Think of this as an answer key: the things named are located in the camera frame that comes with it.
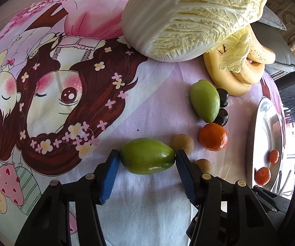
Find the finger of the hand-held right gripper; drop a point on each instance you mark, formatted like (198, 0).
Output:
(273, 199)

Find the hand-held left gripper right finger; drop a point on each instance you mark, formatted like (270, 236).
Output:
(186, 178)

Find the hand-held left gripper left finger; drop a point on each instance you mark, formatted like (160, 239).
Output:
(110, 176)

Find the brown longan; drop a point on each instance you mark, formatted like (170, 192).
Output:
(204, 165)
(183, 142)

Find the green mango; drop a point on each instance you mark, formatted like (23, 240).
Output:
(147, 156)
(205, 101)

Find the round metal plate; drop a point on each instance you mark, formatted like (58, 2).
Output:
(267, 123)

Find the dark plum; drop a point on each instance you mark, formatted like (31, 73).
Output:
(223, 98)

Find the orange tangerine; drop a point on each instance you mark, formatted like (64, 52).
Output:
(213, 136)
(274, 156)
(262, 176)

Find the dark red cherry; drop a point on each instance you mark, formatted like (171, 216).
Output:
(222, 117)

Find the pink cartoon printed blanket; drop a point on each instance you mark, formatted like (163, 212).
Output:
(157, 102)

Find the yellow banana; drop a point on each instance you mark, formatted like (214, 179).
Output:
(224, 82)
(262, 53)
(252, 74)

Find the grey leather cushion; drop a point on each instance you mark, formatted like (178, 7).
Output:
(280, 48)

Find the grey fabric pillow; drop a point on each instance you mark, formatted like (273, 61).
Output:
(273, 18)

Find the napa cabbage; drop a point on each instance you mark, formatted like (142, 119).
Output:
(188, 18)

